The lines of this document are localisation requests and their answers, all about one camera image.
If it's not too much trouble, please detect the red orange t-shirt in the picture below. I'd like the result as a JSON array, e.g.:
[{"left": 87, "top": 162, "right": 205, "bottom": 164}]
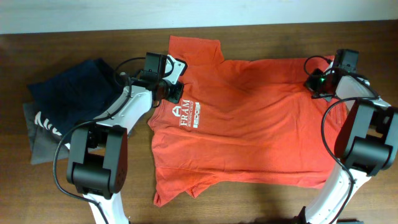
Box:
[{"left": 148, "top": 36, "right": 347, "bottom": 207}]

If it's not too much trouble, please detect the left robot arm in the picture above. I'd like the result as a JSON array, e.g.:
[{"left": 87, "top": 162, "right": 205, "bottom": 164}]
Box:
[{"left": 67, "top": 67, "right": 186, "bottom": 223}]

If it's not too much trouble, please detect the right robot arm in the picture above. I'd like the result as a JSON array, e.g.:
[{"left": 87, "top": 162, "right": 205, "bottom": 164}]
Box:
[{"left": 292, "top": 67, "right": 397, "bottom": 223}]

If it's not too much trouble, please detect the folded navy blue t-shirt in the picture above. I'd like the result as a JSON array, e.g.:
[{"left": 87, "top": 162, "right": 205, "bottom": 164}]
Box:
[{"left": 27, "top": 58, "right": 123, "bottom": 135}]

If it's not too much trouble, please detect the folded grey t-shirt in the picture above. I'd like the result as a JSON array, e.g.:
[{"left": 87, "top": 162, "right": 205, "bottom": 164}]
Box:
[{"left": 22, "top": 101, "right": 133, "bottom": 166}]

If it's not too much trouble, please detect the left black cable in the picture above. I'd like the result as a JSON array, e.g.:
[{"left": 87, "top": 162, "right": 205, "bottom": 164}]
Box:
[{"left": 52, "top": 56, "right": 175, "bottom": 224}]

